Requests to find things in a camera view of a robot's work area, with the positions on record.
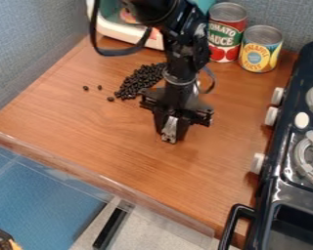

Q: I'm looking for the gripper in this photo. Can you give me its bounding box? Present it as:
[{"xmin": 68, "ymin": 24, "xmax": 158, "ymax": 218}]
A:
[{"xmin": 138, "ymin": 83, "xmax": 217, "ymax": 145}]

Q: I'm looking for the pile of black bits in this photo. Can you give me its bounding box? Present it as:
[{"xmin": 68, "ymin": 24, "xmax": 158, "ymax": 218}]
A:
[{"xmin": 80, "ymin": 62, "xmax": 170, "ymax": 103}]

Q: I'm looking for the red tomato can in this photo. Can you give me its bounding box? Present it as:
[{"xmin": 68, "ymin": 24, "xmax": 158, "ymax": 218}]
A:
[{"xmin": 205, "ymin": 2, "xmax": 249, "ymax": 63}]

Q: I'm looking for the yellow pineapple can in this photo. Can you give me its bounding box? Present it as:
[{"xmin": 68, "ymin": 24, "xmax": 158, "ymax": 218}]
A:
[{"xmin": 237, "ymin": 24, "xmax": 285, "ymax": 74}]

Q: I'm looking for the white and teal toy appliance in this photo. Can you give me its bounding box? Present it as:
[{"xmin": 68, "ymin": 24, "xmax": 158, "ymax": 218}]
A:
[{"xmin": 84, "ymin": 0, "xmax": 218, "ymax": 52}]

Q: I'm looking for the black toy stove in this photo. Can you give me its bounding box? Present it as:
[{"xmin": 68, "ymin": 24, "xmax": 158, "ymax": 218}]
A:
[{"xmin": 216, "ymin": 39, "xmax": 313, "ymax": 250}]

